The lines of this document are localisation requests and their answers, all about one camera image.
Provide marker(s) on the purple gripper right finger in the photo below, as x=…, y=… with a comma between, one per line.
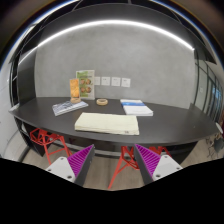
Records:
x=166, y=166

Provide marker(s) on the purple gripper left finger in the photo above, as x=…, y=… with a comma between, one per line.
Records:
x=75, y=167

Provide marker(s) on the cream folded towel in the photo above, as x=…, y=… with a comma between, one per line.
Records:
x=107, y=123

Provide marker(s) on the red metal stool right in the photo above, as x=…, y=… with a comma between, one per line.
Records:
x=128, y=163

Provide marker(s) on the red metal stool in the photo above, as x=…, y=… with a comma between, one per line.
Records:
x=43, y=138
x=128, y=163

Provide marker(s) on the red metal stool left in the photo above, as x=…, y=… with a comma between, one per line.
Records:
x=43, y=138

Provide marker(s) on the black counter table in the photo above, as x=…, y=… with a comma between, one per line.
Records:
x=167, y=126

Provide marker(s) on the grey magazine on table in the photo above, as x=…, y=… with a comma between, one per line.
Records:
x=67, y=106

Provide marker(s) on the blue and white book stack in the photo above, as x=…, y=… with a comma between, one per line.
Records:
x=135, y=107

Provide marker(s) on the orange small stand sign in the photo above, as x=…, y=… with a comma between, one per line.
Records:
x=74, y=91

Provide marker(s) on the green menu stand sign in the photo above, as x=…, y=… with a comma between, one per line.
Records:
x=86, y=83

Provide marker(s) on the white wall switch panels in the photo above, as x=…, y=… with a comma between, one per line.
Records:
x=113, y=81

